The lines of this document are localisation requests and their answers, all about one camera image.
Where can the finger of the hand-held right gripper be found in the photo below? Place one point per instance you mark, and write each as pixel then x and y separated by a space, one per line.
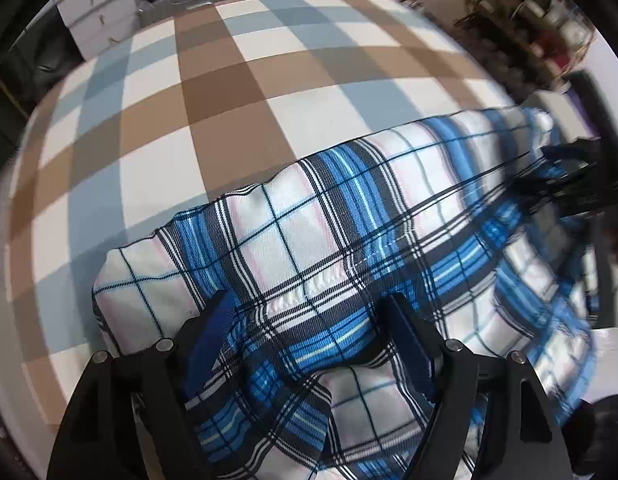
pixel 601 110
pixel 584 180

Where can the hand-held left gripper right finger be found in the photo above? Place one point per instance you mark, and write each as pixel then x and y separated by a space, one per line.
pixel 411 340

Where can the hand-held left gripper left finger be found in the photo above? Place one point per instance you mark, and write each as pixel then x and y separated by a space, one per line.
pixel 209 340

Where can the blue white plaid shirt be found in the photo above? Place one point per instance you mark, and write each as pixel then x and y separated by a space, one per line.
pixel 349 260

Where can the wooden shoe rack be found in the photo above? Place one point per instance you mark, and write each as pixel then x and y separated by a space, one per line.
pixel 526 25

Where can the white desk with drawers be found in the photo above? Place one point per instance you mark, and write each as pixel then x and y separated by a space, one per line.
pixel 101 5

